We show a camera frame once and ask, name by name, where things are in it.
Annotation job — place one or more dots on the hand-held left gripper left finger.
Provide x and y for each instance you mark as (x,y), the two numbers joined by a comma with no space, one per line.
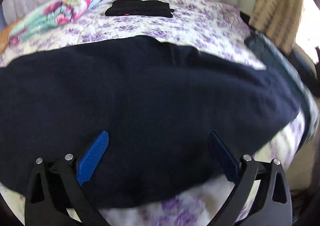
(93,156)

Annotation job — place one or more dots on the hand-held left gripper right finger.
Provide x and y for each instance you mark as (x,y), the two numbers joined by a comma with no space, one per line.
(225,158)

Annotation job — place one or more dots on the navy blue pants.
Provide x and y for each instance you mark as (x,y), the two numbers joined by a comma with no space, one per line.
(137,103)

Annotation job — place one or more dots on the dark furniture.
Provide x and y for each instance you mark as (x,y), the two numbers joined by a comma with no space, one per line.
(305,71)

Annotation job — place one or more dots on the dark blue folded jeans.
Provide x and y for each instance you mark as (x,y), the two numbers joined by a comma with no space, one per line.
(260,43)

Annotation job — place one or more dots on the purple floral bedsheet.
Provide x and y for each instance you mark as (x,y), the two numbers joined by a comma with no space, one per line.
(200,21)

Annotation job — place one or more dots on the orange satin pillow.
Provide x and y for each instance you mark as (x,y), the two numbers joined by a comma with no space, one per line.
(5,36)

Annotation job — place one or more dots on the colourful floral pillow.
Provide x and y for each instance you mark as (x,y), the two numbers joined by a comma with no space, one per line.
(57,11)

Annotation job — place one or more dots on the black folded cloth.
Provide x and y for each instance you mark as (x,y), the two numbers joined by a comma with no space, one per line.
(140,9)

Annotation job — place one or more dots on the window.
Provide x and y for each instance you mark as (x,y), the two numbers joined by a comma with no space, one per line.
(310,28)

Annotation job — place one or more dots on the beige checked curtain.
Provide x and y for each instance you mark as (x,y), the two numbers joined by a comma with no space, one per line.
(277,9)

